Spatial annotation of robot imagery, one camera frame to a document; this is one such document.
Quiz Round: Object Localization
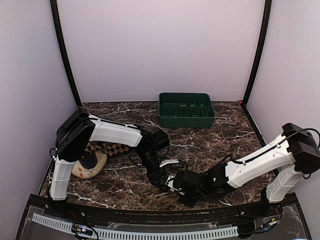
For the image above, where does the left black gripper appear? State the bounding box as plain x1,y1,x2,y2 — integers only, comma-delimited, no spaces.
136,148,167,193

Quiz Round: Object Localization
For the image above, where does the brown argyle sock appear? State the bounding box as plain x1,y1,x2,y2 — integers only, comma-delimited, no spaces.
83,141,131,158

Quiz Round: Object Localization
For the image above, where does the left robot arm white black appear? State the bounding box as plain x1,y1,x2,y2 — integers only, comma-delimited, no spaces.
49,108,179,218

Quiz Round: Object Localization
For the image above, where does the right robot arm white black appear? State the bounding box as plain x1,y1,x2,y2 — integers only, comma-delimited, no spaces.
172,123,320,217

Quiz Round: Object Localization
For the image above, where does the green divided plastic tray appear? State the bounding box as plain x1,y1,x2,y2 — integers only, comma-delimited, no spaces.
158,92,216,128

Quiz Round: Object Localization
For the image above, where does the dark blue ceramic cup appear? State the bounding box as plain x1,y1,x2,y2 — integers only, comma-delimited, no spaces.
79,153,98,169

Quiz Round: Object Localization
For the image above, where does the cream plate with leaf pattern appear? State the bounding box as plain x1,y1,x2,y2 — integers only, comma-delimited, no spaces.
71,151,108,179

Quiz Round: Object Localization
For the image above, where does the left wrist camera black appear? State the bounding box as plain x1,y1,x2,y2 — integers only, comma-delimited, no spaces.
150,129,170,152

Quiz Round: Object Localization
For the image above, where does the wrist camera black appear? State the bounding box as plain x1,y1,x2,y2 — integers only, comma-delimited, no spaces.
150,129,170,152
173,170,201,194

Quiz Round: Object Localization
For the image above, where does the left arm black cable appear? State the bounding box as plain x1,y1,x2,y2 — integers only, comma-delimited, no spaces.
127,149,186,173

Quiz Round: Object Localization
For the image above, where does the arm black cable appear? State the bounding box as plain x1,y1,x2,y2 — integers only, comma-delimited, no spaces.
127,149,186,173
274,127,320,151

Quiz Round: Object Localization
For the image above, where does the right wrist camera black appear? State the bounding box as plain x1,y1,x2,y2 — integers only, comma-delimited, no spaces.
173,170,201,194

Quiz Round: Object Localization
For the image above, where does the white slotted cable duct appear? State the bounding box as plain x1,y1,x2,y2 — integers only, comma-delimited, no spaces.
31,213,239,240

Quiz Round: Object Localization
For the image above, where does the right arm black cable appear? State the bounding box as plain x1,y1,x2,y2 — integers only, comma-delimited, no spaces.
274,127,320,151

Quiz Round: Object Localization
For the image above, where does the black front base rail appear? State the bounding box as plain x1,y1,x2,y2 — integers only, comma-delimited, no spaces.
27,194,298,227

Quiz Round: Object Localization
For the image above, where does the left black frame post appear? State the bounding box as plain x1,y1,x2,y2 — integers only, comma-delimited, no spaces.
49,0,82,108

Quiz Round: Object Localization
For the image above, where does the black frame post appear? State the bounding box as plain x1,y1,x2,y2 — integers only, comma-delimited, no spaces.
49,0,82,108
242,0,273,108

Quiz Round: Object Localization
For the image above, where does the right black frame post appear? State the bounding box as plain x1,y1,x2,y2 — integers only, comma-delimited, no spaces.
242,0,273,108

